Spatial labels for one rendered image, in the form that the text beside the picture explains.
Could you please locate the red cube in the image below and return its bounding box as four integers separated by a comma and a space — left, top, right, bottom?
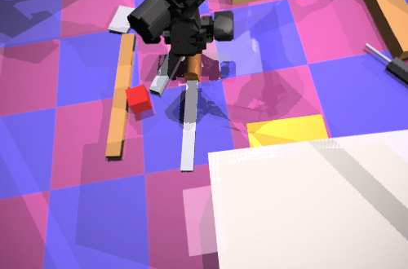
126, 85, 152, 114

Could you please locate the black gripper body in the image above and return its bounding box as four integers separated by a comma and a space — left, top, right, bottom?
142, 8, 234, 45

